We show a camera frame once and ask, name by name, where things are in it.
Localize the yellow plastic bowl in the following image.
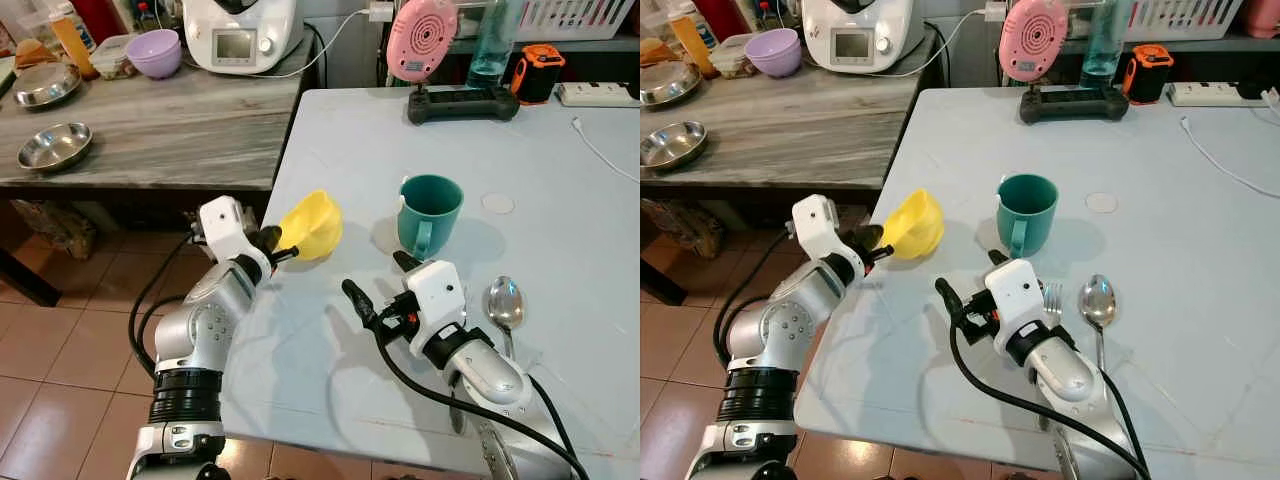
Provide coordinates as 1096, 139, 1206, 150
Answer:
879, 187, 946, 262
277, 189, 345, 263

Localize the green mug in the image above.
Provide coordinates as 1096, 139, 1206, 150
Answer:
995, 172, 1060, 260
396, 173, 466, 262

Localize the steel spoon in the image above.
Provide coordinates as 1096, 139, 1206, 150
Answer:
483, 275, 526, 363
1077, 273, 1119, 373

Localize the black handheld controller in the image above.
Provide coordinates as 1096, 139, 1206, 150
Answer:
1017, 84, 1132, 126
405, 84, 522, 127

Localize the patterned bag under counter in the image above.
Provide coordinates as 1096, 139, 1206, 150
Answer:
640, 197, 727, 261
9, 199, 99, 263

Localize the white kitchen appliance with display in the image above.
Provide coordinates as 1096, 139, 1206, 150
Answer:
181, 0, 305, 76
799, 0, 924, 74

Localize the dark furniture leg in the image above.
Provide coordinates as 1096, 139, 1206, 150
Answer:
0, 244, 63, 308
640, 258, 688, 307

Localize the purple plastic bowl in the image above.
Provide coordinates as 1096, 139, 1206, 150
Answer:
125, 28, 184, 81
744, 27, 804, 80

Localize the shallow steel bowl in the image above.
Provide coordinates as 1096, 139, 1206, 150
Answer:
640, 120, 709, 172
16, 121, 95, 173

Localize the pink round fan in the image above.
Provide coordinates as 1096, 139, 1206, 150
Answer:
997, 0, 1070, 84
385, 0, 460, 85

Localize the clear plastic food container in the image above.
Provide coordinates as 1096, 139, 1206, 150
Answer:
707, 33, 761, 80
87, 34, 142, 82

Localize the clear teal water bottle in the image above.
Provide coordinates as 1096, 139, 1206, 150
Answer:
1079, 0, 1137, 90
466, 0, 522, 90

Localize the orange and black device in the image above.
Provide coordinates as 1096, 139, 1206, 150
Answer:
1121, 43, 1176, 106
510, 43, 567, 107

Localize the deep steel bowl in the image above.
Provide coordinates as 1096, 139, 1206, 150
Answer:
12, 62, 84, 111
640, 60, 702, 110

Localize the white power strip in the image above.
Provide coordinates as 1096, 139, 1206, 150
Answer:
555, 81, 641, 109
1167, 80, 1278, 109

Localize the orange bottle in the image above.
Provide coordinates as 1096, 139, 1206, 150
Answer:
46, 2, 100, 80
664, 2, 720, 77

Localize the red container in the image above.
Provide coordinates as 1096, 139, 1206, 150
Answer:
69, 0, 127, 43
689, 0, 747, 43

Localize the white plastic basket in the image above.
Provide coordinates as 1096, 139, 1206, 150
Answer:
1124, 0, 1247, 42
514, 0, 641, 42

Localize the pink container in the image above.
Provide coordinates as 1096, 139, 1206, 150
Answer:
1242, 0, 1280, 40

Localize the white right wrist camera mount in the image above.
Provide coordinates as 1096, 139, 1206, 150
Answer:
984, 258, 1052, 343
404, 260, 469, 347

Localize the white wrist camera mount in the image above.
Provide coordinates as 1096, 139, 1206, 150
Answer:
404, 260, 469, 347
984, 258, 1052, 343
789, 194, 867, 285
196, 196, 274, 287

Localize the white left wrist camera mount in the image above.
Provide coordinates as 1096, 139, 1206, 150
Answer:
789, 194, 867, 285
196, 196, 274, 287

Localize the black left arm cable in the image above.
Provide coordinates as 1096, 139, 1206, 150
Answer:
127, 232, 198, 379
711, 230, 793, 369

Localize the black appliance power cable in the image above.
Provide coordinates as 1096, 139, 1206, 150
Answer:
921, 21, 949, 91
302, 21, 330, 93

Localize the white charger cable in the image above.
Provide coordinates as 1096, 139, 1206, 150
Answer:
299, 2, 397, 80
918, 2, 1009, 80

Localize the thin white cable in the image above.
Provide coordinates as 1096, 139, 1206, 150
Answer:
571, 116, 641, 185
1179, 115, 1280, 200

